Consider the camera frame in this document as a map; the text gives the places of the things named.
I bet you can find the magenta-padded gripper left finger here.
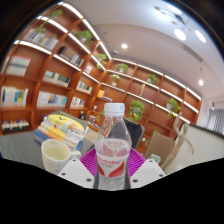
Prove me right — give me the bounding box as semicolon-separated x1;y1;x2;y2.
57;148;101;191

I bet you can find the wooden artist mannequin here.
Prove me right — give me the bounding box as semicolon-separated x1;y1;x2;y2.
159;111;195;173

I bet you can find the grey window curtain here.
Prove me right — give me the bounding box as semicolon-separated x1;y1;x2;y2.
205;109;224;136

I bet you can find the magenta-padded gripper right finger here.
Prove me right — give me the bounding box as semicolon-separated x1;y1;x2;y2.
128;148;167;189

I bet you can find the dark office chair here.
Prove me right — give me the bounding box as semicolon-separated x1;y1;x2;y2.
123;117;146;150

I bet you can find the colourful book stack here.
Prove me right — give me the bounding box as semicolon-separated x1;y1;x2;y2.
33;113;86;152

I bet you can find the clear plastic water bottle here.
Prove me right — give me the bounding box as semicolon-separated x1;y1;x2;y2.
94;102;133;192

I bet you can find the cream ceramic mug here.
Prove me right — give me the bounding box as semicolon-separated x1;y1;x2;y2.
40;138;82;176

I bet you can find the tan chair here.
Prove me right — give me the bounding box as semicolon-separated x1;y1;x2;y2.
143;133;176;168

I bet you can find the wooden shelf unit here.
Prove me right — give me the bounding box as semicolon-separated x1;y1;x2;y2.
0;1;203;158

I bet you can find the round-bulb ceiling chandelier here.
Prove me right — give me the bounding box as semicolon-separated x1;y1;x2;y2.
153;3;208;44

